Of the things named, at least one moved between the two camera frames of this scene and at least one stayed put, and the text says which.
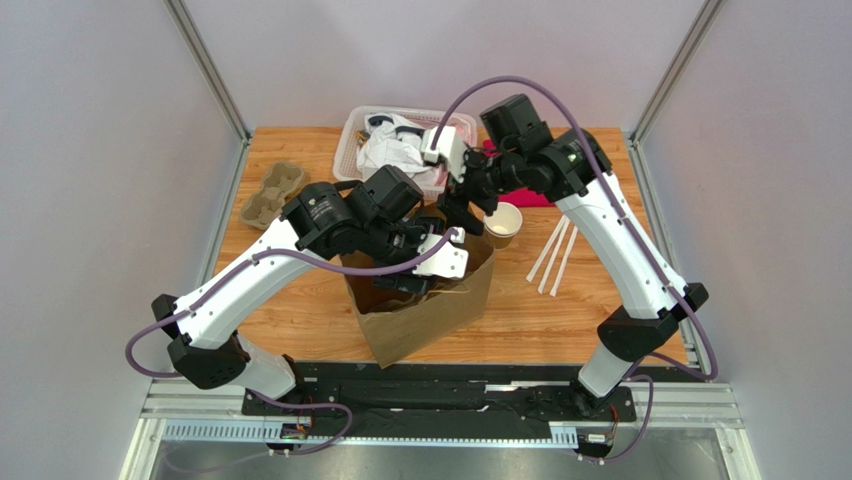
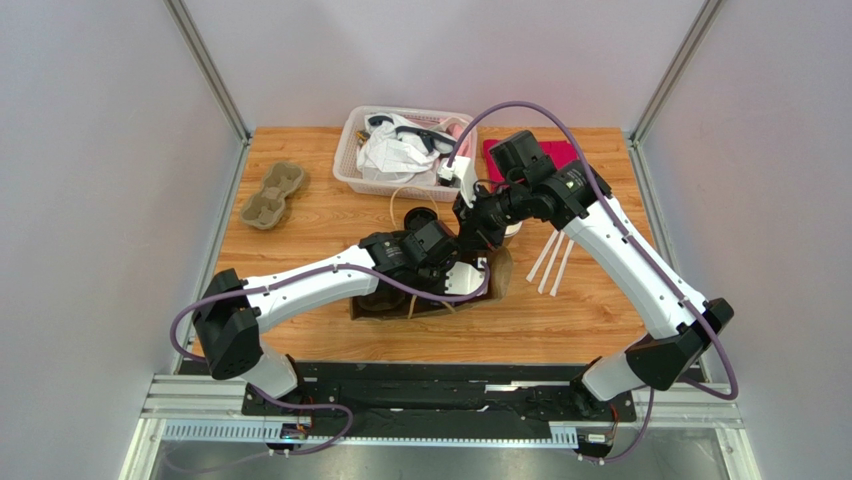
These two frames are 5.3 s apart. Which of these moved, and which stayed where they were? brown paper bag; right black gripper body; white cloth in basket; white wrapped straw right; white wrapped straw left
Moved: brown paper bag; right black gripper body
Stayed: white wrapped straw left; white wrapped straw right; white cloth in basket
